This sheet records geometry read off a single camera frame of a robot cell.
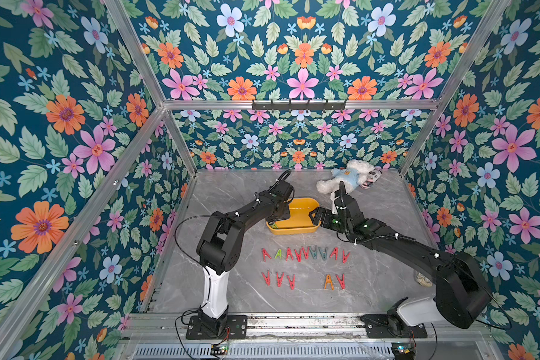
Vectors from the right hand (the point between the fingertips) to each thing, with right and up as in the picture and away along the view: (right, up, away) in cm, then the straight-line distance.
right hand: (317, 215), depth 85 cm
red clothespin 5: (-15, -25, -1) cm, 29 cm away
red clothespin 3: (-4, -16, +6) cm, 18 cm away
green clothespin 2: (-15, -16, +5) cm, 23 cm away
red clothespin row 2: (+8, -16, +6) cm, 19 cm away
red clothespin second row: (+10, -25, -1) cm, 27 cm away
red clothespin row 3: (+12, -18, +5) cm, 22 cm away
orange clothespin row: (+4, -25, -1) cm, 25 cm away
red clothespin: (-11, -16, +6) cm, 20 cm away
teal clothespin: (-1, -16, +5) cm, 17 cm away
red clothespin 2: (-7, -17, +5) cm, 19 cm away
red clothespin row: (-21, -17, +6) cm, 27 cm away
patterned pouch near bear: (+33, +17, +29) cm, 47 cm away
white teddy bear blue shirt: (+20, +17, +21) cm, 33 cm away
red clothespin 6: (-10, -25, -3) cm, 27 cm away
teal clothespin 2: (+3, -17, +5) cm, 18 cm away
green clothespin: (-17, -7, +13) cm, 22 cm away
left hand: (-13, 0, +12) cm, 18 cm away
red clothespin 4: (-19, -24, -1) cm, 31 cm away
